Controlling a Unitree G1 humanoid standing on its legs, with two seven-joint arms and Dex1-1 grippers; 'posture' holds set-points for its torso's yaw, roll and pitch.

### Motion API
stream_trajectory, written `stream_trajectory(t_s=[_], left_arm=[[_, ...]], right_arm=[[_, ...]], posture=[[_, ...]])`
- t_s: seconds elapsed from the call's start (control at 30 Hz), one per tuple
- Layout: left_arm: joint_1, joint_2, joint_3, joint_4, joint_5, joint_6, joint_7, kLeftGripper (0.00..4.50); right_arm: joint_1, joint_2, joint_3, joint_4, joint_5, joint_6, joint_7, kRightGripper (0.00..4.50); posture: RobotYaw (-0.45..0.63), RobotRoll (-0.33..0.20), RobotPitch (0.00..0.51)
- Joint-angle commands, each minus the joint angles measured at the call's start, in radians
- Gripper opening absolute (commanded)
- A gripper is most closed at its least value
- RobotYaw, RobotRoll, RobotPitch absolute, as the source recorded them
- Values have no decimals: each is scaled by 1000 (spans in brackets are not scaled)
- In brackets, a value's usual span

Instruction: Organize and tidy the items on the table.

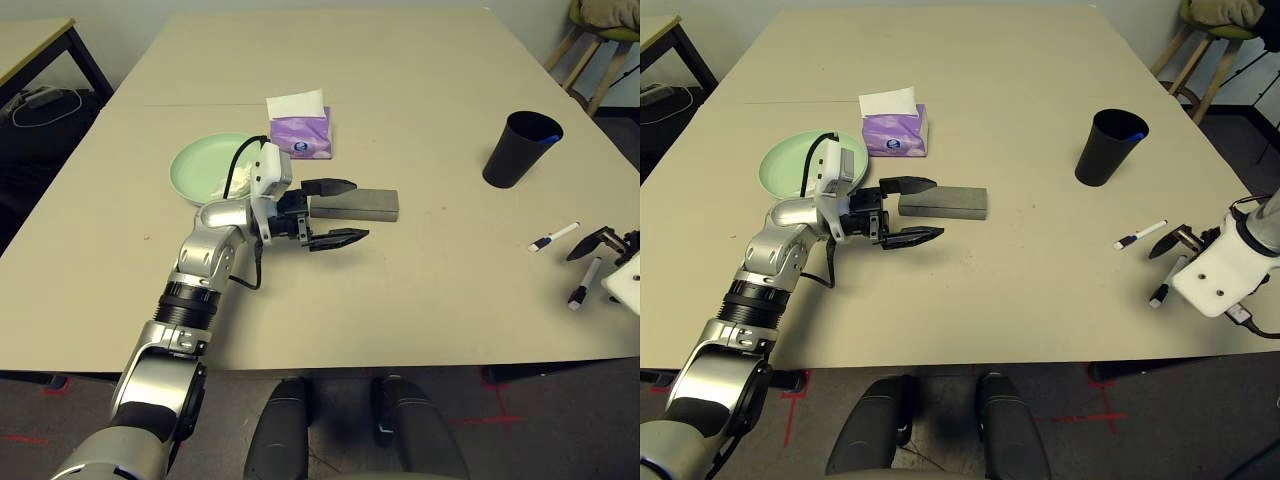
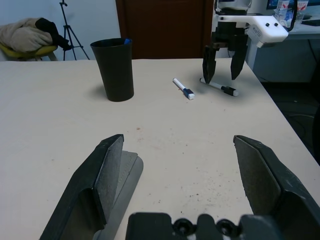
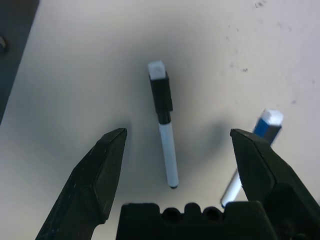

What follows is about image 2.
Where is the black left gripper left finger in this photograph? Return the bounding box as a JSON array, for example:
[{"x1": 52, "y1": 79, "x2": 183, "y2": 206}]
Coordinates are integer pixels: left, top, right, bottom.
[{"x1": 39, "y1": 134, "x2": 125, "y2": 240}]

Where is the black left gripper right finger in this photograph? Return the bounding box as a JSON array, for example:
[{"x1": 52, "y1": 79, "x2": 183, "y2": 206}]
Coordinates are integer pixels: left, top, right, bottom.
[{"x1": 233, "y1": 134, "x2": 320, "y2": 240}]

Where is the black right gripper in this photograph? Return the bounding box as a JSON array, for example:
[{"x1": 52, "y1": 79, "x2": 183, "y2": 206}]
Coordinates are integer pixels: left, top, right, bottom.
[{"x1": 202, "y1": 21, "x2": 250, "y2": 85}]

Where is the white marker black cap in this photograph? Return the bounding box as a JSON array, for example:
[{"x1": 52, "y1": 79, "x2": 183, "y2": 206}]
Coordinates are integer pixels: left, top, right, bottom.
[{"x1": 199, "y1": 77, "x2": 240, "y2": 98}]

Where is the grey glasses case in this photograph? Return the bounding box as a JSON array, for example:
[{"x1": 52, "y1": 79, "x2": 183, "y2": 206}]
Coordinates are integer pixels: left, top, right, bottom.
[{"x1": 94, "y1": 150, "x2": 145, "y2": 240}]

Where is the white marker blue cap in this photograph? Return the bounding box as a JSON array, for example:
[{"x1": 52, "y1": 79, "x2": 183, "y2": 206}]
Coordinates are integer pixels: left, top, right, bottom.
[{"x1": 172, "y1": 77, "x2": 196, "y2": 101}]

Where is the light grey office desk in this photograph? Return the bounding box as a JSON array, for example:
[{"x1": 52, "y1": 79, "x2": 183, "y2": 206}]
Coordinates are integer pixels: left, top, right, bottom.
[{"x1": 245, "y1": 23, "x2": 320, "y2": 83}]

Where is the dark brown wooden door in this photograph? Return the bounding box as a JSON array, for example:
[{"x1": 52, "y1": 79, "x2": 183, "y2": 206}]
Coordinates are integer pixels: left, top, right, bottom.
[{"x1": 115, "y1": 0, "x2": 215, "y2": 60}]

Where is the computer monitor blue screen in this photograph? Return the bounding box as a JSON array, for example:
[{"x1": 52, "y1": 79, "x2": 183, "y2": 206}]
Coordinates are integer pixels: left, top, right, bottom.
[{"x1": 265, "y1": 0, "x2": 279, "y2": 11}]

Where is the black cup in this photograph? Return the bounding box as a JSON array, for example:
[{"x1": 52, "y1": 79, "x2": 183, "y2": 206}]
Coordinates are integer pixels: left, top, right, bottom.
[{"x1": 89, "y1": 37, "x2": 135, "y2": 103}]

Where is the wooden stool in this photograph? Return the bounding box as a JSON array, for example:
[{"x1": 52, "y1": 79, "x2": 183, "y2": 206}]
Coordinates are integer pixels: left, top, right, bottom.
[{"x1": 33, "y1": 51, "x2": 59, "y2": 62}]

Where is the green seat cushion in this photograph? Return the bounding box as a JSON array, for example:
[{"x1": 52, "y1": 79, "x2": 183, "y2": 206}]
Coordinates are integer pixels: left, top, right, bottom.
[{"x1": 0, "y1": 42, "x2": 59, "y2": 61}]

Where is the black garment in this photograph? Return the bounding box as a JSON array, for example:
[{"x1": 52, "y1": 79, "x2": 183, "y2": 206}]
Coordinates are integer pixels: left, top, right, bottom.
[{"x1": 34, "y1": 17, "x2": 72, "y2": 51}]

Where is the beige jacket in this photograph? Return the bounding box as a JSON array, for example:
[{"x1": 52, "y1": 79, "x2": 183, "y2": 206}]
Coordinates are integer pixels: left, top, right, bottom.
[{"x1": 0, "y1": 17, "x2": 55, "y2": 53}]

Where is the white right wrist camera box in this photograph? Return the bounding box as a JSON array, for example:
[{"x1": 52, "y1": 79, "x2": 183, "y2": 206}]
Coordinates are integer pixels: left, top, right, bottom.
[{"x1": 216, "y1": 14, "x2": 290, "y2": 49}]

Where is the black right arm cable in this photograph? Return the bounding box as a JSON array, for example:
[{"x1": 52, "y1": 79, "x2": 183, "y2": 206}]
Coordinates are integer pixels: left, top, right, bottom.
[{"x1": 286, "y1": 0, "x2": 300, "y2": 29}]

